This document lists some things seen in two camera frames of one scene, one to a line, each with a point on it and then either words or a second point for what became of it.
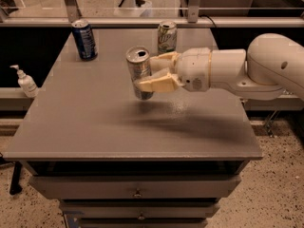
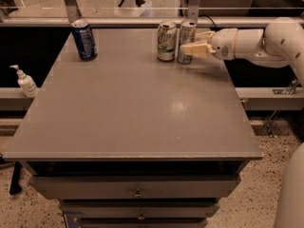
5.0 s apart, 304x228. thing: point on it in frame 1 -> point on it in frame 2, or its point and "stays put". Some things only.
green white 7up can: x=167 y=35 stays put
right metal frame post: x=194 y=2 stays put
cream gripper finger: x=168 y=60 -> x=204 y=36
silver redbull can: x=139 y=60 -> x=187 y=36
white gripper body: x=194 y=67 -> x=224 y=44
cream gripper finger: x=161 y=85 -> x=199 y=50
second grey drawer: x=139 y=210 stays put
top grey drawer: x=134 y=186 stays put
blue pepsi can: x=85 y=39 stays put
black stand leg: x=15 y=187 stays put
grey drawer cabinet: x=113 y=161 stays put
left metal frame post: x=71 y=5 stays put
